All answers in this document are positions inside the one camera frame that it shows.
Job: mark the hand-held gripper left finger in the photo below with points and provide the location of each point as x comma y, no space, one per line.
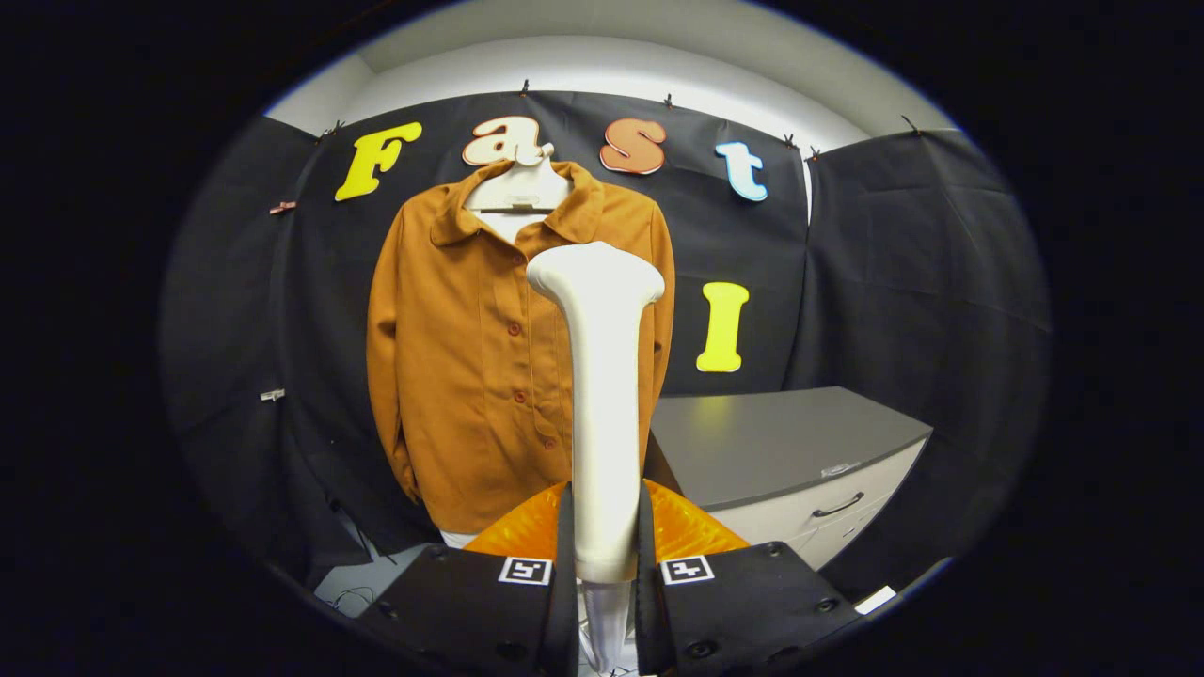
567,602

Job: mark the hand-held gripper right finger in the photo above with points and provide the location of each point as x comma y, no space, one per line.
647,611

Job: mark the white garment steamer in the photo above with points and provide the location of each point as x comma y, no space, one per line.
607,423

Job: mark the orange button shirt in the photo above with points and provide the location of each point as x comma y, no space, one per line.
451,357

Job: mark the grey cabinet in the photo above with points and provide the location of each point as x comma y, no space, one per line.
752,442

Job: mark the white mannequin torso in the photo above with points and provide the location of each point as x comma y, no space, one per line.
517,193

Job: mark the black backdrop cloth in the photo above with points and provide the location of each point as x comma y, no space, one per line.
894,263

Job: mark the small red metal clip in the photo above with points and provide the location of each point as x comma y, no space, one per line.
282,207

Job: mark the row of black cloth clips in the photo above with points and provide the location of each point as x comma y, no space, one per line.
525,87

